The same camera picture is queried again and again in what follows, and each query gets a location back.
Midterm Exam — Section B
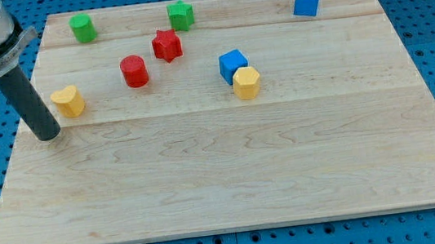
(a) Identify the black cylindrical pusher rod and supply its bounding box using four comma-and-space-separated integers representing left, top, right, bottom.
0, 65, 60, 141

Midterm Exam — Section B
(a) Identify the green star block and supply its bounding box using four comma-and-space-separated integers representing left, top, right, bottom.
166, 1, 194, 31

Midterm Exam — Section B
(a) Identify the yellow hexagon block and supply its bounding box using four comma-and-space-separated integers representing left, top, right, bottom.
233, 66, 260, 100

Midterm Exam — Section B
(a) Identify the blue cube block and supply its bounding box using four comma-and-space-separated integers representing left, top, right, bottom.
219, 49, 249, 85

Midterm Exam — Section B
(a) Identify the wooden board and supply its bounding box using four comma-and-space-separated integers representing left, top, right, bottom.
0, 0, 435, 244

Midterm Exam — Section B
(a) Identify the blue pentagon block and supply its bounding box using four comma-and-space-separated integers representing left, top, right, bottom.
293, 0, 320, 17

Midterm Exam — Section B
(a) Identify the red cylinder block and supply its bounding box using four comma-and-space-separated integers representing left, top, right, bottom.
120, 55, 149, 88

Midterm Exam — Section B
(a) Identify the red star block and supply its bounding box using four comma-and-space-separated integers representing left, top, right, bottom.
152, 29, 184, 63

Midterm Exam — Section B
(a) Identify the yellow heart block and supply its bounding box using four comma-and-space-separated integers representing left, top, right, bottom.
51, 85, 86, 118

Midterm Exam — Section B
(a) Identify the green cylinder block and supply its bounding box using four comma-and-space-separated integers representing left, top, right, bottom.
68, 13, 98, 43

